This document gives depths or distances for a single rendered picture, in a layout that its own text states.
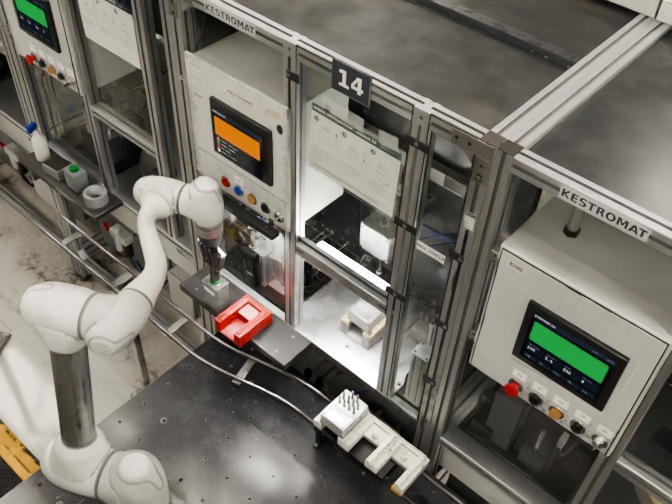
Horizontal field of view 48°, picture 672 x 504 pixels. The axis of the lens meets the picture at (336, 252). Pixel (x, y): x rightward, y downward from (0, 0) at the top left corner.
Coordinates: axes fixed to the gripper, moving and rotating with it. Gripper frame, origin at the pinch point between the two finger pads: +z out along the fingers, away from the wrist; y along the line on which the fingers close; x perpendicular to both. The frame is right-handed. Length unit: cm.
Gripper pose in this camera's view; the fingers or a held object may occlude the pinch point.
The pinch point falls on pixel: (214, 273)
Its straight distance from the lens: 267.3
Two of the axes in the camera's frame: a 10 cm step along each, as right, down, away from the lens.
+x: -6.6, 5.2, -5.4
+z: -0.4, 7.0, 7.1
